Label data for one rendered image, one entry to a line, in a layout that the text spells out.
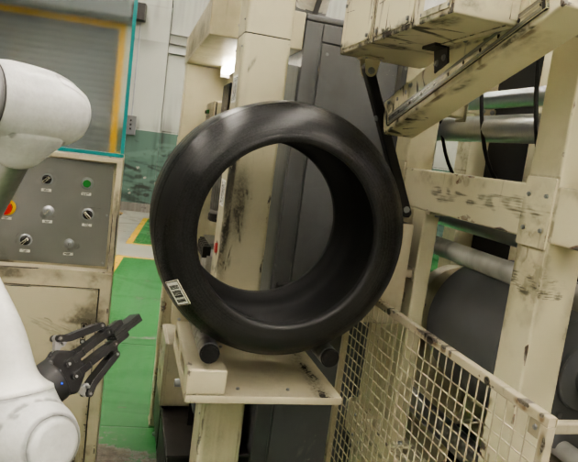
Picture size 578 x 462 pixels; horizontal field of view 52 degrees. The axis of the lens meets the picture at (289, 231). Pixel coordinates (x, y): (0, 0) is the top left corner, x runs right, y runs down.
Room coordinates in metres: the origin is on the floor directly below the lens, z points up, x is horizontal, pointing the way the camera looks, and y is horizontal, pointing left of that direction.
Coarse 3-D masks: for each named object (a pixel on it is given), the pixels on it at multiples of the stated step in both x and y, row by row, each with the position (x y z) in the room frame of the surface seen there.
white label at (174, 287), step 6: (168, 282) 1.23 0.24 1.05; (174, 282) 1.22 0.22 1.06; (168, 288) 1.23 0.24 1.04; (174, 288) 1.22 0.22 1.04; (180, 288) 1.21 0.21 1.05; (174, 294) 1.23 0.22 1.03; (180, 294) 1.22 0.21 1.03; (174, 300) 1.24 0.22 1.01; (180, 300) 1.23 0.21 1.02; (186, 300) 1.22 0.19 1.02
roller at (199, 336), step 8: (192, 328) 1.41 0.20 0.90; (200, 336) 1.31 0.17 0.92; (208, 336) 1.30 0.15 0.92; (200, 344) 1.27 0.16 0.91; (208, 344) 1.25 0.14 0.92; (216, 344) 1.27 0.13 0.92; (200, 352) 1.25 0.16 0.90; (208, 352) 1.25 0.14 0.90; (216, 352) 1.25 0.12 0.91; (208, 360) 1.25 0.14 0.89; (216, 360) 1.26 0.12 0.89
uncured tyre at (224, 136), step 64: (256, 128) 1.24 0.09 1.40; (320, 128) 1.28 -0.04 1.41; (192, 192) 1.21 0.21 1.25; (384, 192) 1.32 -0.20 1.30; (192, 256) 1.21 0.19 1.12; (320, 256) 1.61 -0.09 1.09; (384, 256) 1.33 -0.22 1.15; (192, 320) 1.25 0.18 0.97; (256, 320) 1.27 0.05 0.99; (320, 320) 1.29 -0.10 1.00
